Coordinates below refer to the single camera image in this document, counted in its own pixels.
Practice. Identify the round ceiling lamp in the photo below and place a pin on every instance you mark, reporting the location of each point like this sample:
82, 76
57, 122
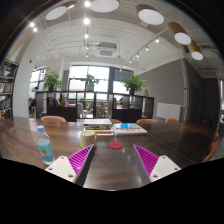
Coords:
195, 51
104, 6
179, 33
149, 15
60, 10

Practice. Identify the stack of books left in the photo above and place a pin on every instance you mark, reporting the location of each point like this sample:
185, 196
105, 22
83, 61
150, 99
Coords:
99, 126

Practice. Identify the orange chair far left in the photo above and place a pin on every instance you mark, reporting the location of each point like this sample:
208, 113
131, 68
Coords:
53, 118

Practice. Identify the orange chair far right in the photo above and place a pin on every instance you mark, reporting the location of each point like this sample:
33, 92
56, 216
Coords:
168, 120

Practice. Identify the left potted green plant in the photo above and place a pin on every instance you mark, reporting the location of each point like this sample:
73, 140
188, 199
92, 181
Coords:
52, 81

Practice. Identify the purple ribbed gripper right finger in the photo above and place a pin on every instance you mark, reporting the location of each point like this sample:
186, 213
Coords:
152, 167

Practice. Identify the cream ceramic mug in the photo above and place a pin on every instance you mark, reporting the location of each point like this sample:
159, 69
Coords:
87, 138

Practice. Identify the white board leaning on wall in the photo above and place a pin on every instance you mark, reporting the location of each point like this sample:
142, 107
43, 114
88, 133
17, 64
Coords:
166, 111

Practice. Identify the clear plastic water bottle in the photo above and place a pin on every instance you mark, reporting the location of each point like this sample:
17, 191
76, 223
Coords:
44, 145

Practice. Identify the orange chair right side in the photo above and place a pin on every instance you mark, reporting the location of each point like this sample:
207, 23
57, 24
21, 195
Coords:
212, 149

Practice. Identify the red round coaster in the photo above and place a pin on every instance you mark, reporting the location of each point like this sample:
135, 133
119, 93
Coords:
115, 145

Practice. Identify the ceiling air conditioner unit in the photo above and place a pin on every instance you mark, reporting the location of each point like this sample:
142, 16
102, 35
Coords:
106, 49

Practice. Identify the dark wooden shelf divider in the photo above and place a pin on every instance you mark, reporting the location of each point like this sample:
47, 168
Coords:
74, 105

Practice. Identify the middle potted green plant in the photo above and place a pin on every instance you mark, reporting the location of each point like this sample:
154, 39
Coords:
90, 82

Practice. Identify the orange chair far middle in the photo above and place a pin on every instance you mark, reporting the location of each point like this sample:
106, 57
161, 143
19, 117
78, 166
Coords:
146, 121

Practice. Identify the potted green plant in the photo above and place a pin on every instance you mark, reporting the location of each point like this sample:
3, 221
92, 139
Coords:
90, 82
133, 84
52, 81

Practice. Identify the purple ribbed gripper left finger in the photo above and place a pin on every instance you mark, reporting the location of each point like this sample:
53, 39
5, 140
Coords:
75, 167

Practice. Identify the right potted green plant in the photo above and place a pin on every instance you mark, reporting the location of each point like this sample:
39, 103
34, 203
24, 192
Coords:
133, 84

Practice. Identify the tall bookshelf at left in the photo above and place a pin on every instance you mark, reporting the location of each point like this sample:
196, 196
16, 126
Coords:
8, 73

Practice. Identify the orange chair behind books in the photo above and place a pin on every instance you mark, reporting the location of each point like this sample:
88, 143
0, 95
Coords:
115, 121

